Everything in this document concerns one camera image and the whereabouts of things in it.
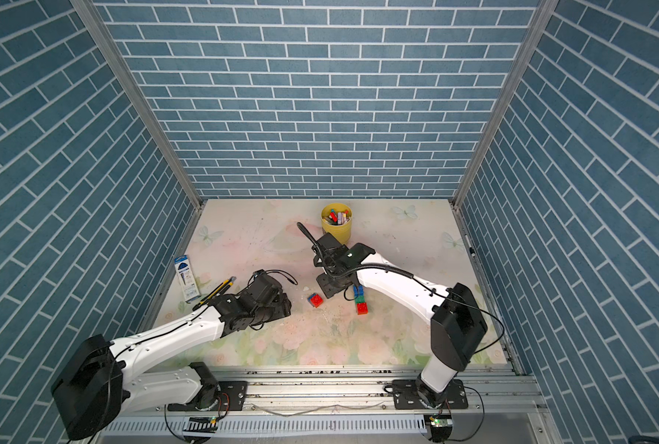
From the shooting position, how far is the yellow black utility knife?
2.98 ft

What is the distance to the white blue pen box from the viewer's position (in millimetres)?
933

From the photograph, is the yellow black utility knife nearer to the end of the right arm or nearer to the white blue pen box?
the white blue pen box

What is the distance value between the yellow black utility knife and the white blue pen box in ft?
0.12
